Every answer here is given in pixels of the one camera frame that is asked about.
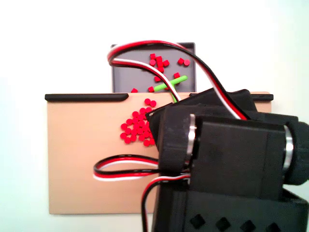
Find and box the red white black servo cable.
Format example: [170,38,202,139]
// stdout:
[140,174,191,232]
[107,40,249,121]
[93,154,191,182]

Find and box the black foam rail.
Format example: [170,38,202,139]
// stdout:
[44,93,129,102]
[189,93,274,102]

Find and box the green T-shaped pusher tool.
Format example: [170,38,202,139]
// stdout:
[154,75,188,104]

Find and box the beige flat board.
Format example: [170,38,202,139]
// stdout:
[46,91,273,215]

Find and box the grey tray container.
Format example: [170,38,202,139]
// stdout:
[110,42,197,94]

